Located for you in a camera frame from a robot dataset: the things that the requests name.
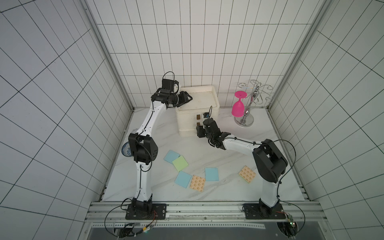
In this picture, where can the pink wine glass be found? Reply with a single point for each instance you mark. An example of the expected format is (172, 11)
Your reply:
(239, 107)

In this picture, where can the chrome glass holder stand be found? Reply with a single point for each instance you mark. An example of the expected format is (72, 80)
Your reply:
(260, 93)

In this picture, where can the blue sticky note upper left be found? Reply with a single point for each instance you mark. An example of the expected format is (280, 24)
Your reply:
(171, 156)

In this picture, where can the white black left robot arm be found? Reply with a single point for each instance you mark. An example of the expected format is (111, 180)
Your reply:
(145, 151)

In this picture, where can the blue sticky note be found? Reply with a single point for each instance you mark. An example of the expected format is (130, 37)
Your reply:
(212, 174)
(171, 156)
(183, 179)

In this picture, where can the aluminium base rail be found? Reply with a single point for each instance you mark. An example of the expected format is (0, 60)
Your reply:
(203, 214)

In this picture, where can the orange patterned sticky note right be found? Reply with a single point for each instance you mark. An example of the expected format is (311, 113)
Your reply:
(247, 174)

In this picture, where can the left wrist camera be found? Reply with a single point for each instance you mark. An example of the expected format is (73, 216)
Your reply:
(170, 86)

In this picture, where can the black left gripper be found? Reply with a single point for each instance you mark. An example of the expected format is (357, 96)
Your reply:
(185, 98)

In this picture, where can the white plastic drawer cabinet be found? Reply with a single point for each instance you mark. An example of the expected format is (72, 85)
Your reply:
(189, 116)

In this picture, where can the orange patterned sticky note left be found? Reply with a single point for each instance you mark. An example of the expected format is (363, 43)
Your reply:
(197, 183)

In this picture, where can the blue sticky note center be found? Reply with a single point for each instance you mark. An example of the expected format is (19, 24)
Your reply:
(212, 174)

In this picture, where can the blue white patterned plate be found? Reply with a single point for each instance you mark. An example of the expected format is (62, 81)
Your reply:
(126, 150)

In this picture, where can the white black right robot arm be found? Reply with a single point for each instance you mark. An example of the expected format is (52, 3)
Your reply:
(270, 162)

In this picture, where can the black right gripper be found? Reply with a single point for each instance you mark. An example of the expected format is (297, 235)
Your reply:
(205, 130)

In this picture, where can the orange patterned sticky note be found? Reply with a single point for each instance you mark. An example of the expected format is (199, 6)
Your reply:
(247, 174)
(197, 183)

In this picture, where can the green sticky note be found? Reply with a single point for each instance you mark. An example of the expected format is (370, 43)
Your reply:
(180, 163)

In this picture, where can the blue sticky note lower left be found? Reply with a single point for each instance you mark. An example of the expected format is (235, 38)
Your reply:
(183, 179)

